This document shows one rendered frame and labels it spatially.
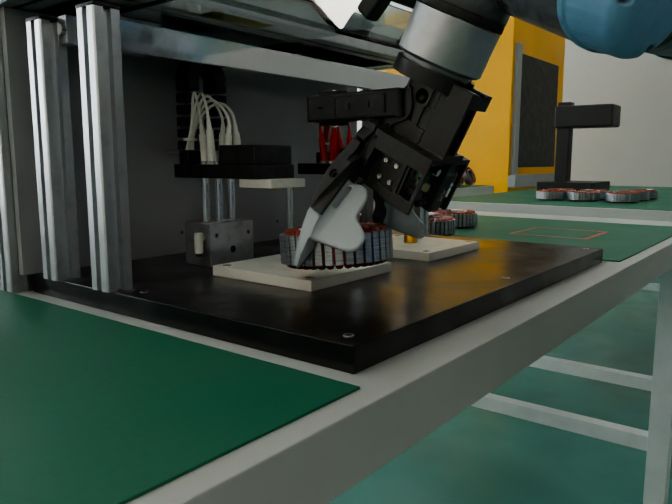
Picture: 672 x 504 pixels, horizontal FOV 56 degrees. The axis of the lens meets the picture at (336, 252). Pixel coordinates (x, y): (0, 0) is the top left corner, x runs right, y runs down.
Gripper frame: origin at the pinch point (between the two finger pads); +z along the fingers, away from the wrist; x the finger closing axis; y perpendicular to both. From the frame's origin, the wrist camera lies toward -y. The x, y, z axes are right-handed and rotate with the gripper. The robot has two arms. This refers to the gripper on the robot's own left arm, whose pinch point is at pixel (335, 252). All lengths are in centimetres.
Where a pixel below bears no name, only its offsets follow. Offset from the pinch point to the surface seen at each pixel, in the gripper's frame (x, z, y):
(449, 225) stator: 63, 13, -16
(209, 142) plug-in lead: 3.5, 0.1, -24.9
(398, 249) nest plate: 23.2, 5.9, -4.9
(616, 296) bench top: 43.3, 1.5, 19.2
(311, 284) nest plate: -1.1, 4.1, -0.5
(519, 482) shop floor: 114, 83, 17
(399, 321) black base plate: -5.7, -1.3, 11.7
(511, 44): 354, -15, -152
